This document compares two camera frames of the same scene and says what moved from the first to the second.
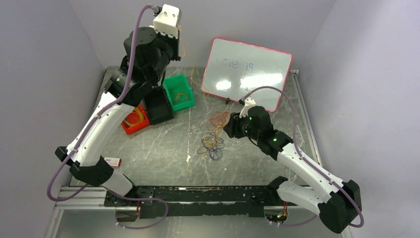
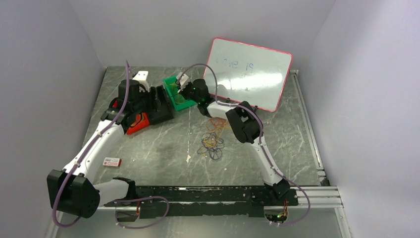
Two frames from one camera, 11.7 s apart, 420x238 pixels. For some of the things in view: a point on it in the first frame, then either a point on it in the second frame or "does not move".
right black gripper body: [239, 127] → [188, 93]
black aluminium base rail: [249, 201] does not move
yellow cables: [184, 55] → [210, 139]
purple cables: [211, 143] does not move
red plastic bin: [137, 119] does not move
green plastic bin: [179, 91] does not move
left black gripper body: [170, 46] → [147, 104]
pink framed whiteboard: [234, 69] does not move
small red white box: [114, 161] does not move
